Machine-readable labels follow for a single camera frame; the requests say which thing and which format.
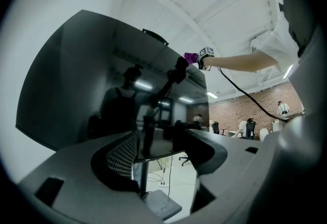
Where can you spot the black screen stand base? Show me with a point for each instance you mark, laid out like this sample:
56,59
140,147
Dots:
161,205

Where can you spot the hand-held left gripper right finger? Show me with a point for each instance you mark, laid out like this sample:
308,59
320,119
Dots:
255,166

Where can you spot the ceiling light strip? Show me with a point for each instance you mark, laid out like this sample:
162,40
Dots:
288,71
211,94

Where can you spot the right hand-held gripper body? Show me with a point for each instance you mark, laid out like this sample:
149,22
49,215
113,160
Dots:
207,51

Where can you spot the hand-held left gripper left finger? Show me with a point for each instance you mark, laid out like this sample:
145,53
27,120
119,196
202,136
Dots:
76,166

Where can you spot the person's white shirt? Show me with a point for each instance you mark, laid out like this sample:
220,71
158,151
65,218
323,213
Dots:
245,21

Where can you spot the large black screen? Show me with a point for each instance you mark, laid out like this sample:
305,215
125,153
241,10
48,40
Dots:
76,77

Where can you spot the purple cloth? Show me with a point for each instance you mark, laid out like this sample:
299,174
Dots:
191,58

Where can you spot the black office chair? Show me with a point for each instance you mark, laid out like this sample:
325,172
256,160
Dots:
184,160
251,128

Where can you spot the white chair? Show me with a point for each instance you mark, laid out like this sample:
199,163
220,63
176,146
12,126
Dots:
264,134

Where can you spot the person's right forearm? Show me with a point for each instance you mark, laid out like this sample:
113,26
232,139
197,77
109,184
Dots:
237,62

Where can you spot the black chest harness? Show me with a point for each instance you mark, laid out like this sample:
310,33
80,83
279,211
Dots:
296,8

